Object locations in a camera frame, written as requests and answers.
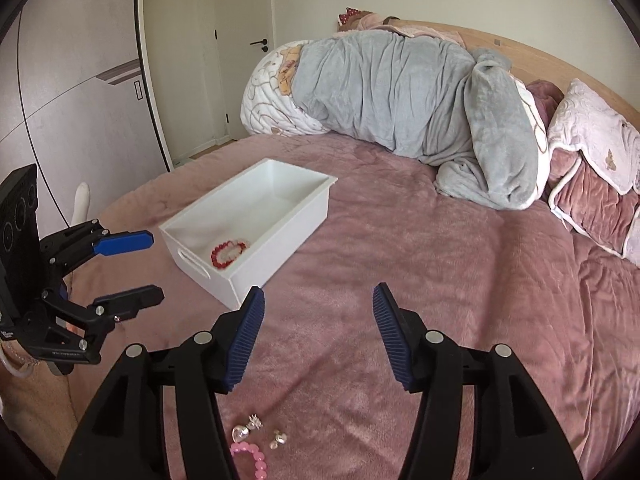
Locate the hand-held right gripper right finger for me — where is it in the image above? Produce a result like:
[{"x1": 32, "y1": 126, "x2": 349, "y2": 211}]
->
[{"x1": 372, "y1": 282, "x2": 585, "y2": 480}]

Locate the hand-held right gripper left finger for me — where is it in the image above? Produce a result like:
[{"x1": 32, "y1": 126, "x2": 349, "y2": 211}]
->
[{"x1": 56, "y1": 286, "x2": 266, "y2": 480}]

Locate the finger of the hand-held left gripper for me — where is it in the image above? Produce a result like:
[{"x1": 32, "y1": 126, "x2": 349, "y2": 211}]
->
[
  {"x1": 40, "y1": 219, "x2": 154, "y2": 281},
  {"x1": 42, "y1": 285, "x2": 166, "y2": 350}
]

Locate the red bead bracelet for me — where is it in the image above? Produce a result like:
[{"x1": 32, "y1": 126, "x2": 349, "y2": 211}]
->
[{"x1": 210, "y1": 241, "x2": 249, "y2": 269}]

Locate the white plastic storage box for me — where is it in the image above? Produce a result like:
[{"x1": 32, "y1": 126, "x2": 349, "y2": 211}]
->
[{"x1": 159, "y1": 158, "x2": 338, "y2": 311}]

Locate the pink bead bracelet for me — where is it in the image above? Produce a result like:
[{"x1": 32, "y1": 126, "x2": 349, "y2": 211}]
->
[{"x1": 230, "y1": 442, "x2": 269, "y2": 480}]

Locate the pink bed sheet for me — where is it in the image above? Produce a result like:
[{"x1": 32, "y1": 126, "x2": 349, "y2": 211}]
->
[{"x1": 65, "y1": 132, "x2": 640, "y2": 480}]

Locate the grey wardrobe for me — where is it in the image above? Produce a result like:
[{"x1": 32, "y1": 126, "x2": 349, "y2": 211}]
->
[{"x1": 0, "y1": 0, "x2": 175, "y2": 241}]

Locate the white cartoon print quilt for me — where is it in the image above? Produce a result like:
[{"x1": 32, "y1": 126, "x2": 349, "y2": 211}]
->
[{"x1": 240, "y1": 40, "x2": 331, "y2": 137}]

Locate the grey fleece blanket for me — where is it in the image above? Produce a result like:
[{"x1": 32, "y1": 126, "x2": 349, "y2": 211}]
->
[{"x1": 292, "y1": 30, "x2": 540, "y2": 211}]

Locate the white door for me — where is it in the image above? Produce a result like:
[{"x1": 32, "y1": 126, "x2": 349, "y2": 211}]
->
[{"x1": 209, "y1": 0, "x2": 281, "y2": 143}]

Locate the dusty pink velvet pillow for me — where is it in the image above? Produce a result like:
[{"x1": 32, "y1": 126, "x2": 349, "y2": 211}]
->
[{"x1": 548, "y1": 147, "x2": 640, "y2": 260}]

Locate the light pink embroidered pillow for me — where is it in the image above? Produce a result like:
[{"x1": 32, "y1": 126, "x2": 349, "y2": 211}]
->
[{"x1": 547, "y1": 78, "x2": 640, "y2": 196}]

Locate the pink clothes pile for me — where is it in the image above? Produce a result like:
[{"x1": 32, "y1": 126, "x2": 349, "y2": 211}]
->
[{"x1": 336, "y1": 10, "x2": 468, "y2": 48}]

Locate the wooden headboard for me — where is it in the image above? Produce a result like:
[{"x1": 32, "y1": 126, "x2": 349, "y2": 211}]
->
[{"x1": 400, "y1": 21, "x2": 640, "y2": 126}]

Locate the white cable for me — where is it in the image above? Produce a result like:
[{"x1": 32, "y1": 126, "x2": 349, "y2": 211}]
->
[{"x1": 0, "y1": 342, "x2": 41, "y2": 378}]

